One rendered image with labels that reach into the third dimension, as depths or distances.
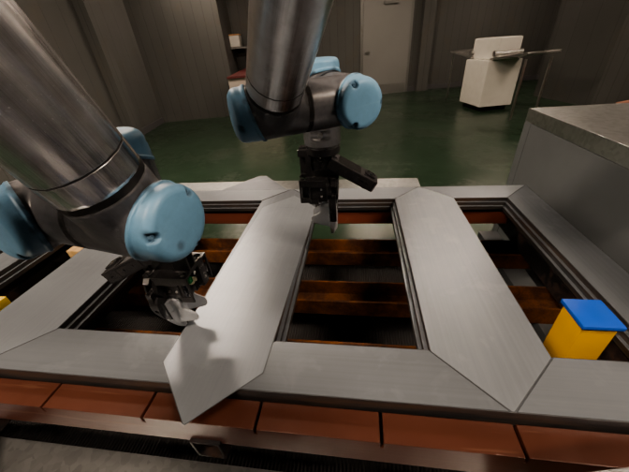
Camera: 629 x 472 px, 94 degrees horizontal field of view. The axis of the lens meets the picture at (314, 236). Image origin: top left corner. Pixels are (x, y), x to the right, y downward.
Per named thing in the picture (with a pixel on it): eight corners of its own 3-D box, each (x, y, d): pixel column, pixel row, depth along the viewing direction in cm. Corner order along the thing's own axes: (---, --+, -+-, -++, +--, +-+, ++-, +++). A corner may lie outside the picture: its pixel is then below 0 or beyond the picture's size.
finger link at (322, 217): (314, 232, 72) (311, 198, 67) (337, 232, 71) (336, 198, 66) (312, 239, 70) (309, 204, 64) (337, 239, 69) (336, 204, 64)
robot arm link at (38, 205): (14, 203, 24) (126, 158, 32) (-60, 192, 27) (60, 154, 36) (65, 277, 28) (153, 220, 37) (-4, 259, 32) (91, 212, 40)
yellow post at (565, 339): (527, 371, 61) (563, 306, 50) (553, 373, 60) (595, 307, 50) (539, 395, 57) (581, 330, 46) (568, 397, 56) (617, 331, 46)
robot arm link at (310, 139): (341, 118, 60) (340, 127, 53) (341, 140, 63) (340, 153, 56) (304, 119, 61) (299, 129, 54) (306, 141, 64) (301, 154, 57)
